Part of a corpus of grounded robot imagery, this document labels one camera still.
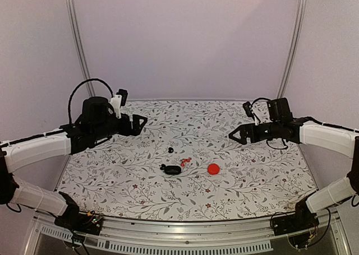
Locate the right aluminium frame post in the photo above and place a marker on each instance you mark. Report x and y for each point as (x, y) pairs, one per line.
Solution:
(298, 22)

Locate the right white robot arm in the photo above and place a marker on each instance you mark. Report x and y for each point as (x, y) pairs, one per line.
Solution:
(307, 131)

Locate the black earbud charging case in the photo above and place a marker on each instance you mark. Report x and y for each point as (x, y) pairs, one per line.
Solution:
(172, 170)

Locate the left aluminium frame post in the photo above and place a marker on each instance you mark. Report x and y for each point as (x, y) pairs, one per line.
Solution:
(77, 39)

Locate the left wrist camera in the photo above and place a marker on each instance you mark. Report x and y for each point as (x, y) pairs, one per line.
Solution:
(118, 101)

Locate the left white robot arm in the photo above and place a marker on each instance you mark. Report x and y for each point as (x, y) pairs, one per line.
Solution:
(99, 120)

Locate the aluminium frame post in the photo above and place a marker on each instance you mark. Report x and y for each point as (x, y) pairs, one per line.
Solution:
(298, 22)
(77, 39)

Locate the aluminium front rail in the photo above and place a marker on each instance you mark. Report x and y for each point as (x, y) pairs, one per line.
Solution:
(128, 236)

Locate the red earbud charging case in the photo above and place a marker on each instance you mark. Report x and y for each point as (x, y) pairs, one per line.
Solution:
(213, 169)

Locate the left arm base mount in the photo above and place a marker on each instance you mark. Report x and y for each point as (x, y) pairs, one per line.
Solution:
(74, 220)

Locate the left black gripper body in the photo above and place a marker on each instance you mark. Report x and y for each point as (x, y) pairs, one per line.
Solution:
(125, 130)

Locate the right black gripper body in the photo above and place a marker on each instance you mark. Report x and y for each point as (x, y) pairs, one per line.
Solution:
(258, 137)

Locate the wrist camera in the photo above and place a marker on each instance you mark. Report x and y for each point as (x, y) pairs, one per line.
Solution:
(247, 106)
(118, 101)

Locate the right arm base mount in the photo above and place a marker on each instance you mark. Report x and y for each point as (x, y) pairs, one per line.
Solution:
(301, 219)

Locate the floral patterned table mat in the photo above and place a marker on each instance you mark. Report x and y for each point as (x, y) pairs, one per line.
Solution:
(122, 177)

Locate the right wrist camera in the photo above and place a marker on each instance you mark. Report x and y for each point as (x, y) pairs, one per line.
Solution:
(247, 106)

